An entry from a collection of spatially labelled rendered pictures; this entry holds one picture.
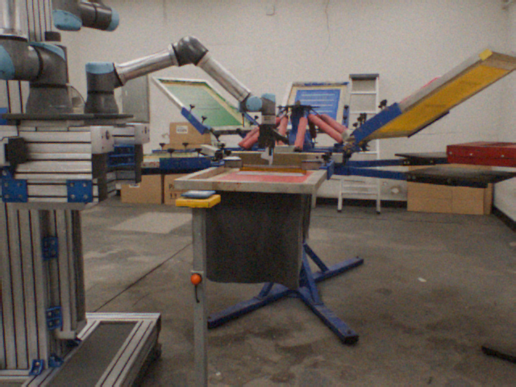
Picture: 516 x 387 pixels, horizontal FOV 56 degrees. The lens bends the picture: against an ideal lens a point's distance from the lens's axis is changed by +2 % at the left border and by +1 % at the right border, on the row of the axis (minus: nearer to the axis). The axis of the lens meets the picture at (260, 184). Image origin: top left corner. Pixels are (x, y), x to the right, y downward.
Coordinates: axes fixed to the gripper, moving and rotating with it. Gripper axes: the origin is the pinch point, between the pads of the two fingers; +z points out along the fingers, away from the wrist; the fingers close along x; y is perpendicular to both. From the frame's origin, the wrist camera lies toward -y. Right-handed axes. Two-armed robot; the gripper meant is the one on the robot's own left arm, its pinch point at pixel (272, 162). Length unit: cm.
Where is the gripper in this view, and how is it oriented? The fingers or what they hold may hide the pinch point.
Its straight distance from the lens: 247.6
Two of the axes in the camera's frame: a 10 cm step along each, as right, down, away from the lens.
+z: 0.0, 9.9, 1.5
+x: -2.3, 1.4, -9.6
